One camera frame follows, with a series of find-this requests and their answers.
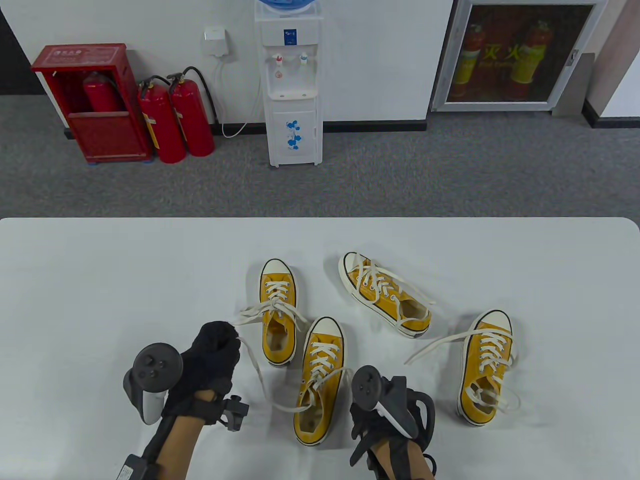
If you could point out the person's left hand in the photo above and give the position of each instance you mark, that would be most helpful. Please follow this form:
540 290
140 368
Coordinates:
212 355

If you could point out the person's right hand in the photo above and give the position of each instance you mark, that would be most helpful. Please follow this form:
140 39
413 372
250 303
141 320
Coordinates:
362 430

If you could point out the person's left forearm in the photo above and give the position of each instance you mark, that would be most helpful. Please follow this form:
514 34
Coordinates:
175 445

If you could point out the person's right forearm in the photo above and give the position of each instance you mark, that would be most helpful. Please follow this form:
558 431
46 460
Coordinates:
400 460

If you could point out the grey tracking controller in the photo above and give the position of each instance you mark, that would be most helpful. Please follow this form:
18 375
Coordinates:
370 385
155 367

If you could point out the black labelled box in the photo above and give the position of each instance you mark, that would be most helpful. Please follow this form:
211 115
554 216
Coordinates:
131 470

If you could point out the red fire extinguisher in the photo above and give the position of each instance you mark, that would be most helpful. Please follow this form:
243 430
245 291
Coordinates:
162 125
192 120
100 97

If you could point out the red fire extinguisher cabinet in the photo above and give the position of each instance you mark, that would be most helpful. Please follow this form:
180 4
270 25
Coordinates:
110 135

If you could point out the white water dispenser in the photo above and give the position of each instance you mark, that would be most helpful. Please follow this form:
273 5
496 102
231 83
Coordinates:
292 125

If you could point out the glass door fire cabinet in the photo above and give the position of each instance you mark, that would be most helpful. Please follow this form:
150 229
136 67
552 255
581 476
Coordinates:
525 60

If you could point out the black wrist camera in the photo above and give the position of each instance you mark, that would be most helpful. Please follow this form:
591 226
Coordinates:
235 412

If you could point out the white wall box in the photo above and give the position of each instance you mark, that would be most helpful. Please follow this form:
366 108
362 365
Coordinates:
217 42

